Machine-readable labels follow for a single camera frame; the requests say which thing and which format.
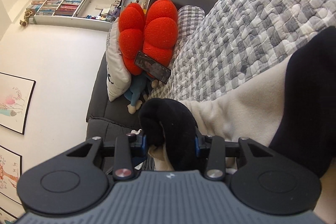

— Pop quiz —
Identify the white printed pillow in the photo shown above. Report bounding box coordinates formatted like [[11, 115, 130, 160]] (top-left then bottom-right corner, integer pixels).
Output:
[[106, 18, 132, 102]]

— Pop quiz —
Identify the cluttered white desk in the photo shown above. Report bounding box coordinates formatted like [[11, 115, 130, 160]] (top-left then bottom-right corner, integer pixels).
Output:
[[79, 0, 137, 24]]

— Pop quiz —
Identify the framed tree painting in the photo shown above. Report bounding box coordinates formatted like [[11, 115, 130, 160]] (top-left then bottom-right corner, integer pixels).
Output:
[[0, 145, 23, 222], [0, 72, 36, 135]]

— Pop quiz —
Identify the beige and black sweatshirt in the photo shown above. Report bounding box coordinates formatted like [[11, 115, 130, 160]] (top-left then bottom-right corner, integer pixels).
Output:
[[139, 26, 336, 224]]

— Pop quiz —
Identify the black smartphone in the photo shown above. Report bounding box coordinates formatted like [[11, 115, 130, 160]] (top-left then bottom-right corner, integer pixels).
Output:
[[135, 50, 172, 85]]

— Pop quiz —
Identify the grey checked quilt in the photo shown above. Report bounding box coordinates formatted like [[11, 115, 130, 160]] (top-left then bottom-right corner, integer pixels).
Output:
[[147, 0, 336, 109]]

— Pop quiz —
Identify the small plush figure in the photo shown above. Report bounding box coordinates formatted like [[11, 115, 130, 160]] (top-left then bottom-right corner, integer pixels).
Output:
[[20, 10, 34, 27]]

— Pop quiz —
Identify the red flower cushion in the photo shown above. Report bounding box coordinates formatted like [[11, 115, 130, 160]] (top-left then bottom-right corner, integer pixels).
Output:
[[118, 0, 178, 76]]

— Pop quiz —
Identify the blue plush toy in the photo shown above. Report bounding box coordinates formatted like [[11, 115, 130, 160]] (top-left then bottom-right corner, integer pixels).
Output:
[[123, 73, 160, 115]]

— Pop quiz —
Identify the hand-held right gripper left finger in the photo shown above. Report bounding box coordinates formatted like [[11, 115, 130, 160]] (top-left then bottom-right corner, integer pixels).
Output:
[[66, 133, 147, 180]]

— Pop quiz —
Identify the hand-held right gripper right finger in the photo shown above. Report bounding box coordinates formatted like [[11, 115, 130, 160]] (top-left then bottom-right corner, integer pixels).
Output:
[[194, 131, 273, 180]]

